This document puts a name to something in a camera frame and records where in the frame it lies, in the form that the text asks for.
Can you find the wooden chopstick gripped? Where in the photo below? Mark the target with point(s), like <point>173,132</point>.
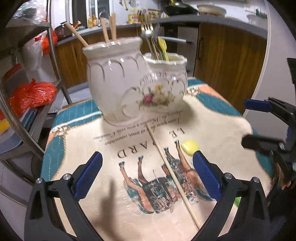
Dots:
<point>112,22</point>

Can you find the yellow oil bottle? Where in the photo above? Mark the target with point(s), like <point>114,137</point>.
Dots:
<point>133,16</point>

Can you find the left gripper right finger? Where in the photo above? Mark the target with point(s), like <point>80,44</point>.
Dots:
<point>251,221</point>

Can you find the red plastic bag upper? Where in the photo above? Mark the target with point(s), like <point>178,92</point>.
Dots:
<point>44,40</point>

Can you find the thin wooden chopstick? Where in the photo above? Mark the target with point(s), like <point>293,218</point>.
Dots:
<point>174,177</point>

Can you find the white bowl on counter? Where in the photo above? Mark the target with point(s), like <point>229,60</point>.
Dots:
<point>209,9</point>

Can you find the white floral cutlery jar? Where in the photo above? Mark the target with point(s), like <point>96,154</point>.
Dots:
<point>165,85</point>

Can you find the red plastic bag low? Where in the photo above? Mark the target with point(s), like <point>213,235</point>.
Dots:
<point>32,95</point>

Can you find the yellow green tulip spoon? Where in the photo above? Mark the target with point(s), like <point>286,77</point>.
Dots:
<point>190,147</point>

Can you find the gold fork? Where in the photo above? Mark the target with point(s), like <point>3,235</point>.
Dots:
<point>145,21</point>

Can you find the white ceramic chopstick jar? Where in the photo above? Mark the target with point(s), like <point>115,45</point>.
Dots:
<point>114,72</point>

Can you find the black wok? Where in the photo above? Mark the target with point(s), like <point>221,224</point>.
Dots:
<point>175,8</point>

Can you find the silver spoon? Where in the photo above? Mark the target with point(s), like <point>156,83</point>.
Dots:
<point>147,35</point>

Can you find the printed horse table mat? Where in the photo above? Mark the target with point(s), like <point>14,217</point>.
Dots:
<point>134,196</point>

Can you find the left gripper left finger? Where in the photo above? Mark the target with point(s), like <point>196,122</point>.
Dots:
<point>42,220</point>

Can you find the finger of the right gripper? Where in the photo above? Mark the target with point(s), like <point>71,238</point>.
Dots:
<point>262,144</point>
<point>258,105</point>

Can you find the dark thin utensil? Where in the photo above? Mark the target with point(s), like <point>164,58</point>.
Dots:
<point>155,33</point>

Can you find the metal shelving rack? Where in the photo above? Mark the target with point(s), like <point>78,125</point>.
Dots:
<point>30,137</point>

